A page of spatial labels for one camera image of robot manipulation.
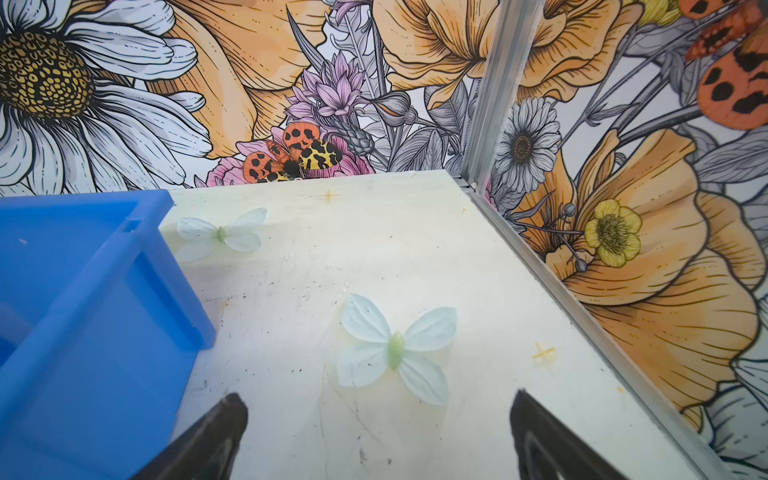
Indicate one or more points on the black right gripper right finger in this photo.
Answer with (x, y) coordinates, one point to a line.
(547, 449)

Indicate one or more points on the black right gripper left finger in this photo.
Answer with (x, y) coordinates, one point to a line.
(207, 449)

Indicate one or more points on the blue plastic bin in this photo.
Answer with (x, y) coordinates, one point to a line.
(100, 330)

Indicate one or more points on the aluminium corner frame post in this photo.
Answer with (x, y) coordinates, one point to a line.
(512, 41)

